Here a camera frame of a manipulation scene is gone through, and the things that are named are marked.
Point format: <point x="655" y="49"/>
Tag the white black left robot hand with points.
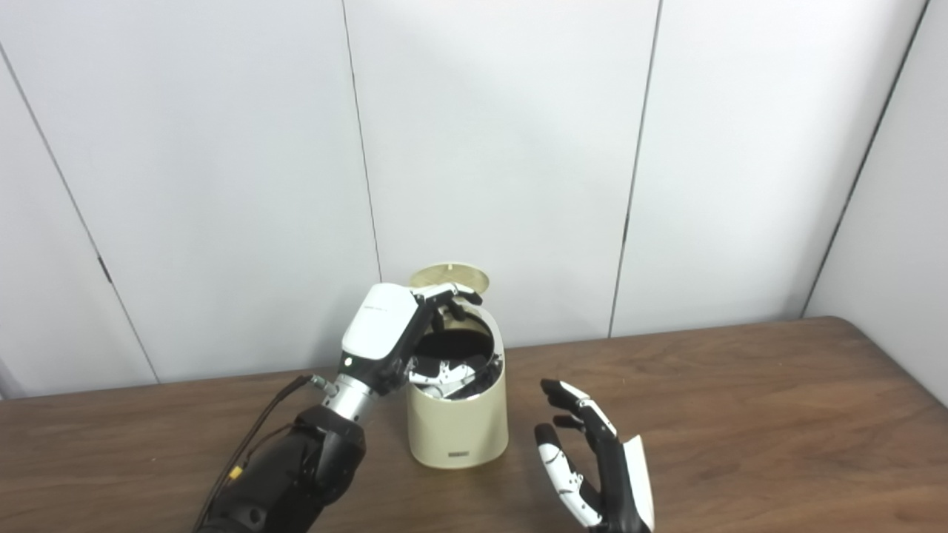
<point x="378" y="322"/>

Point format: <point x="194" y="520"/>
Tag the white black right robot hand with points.
<point x="607" y="474"/>

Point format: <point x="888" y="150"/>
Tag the round cream bin lid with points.
<point x="444" y="272"/>

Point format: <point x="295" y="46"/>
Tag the cream-colored bin body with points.
<point x="455" y="429"/>

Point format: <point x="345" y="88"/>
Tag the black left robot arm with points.
<point x="296" y="474"/>

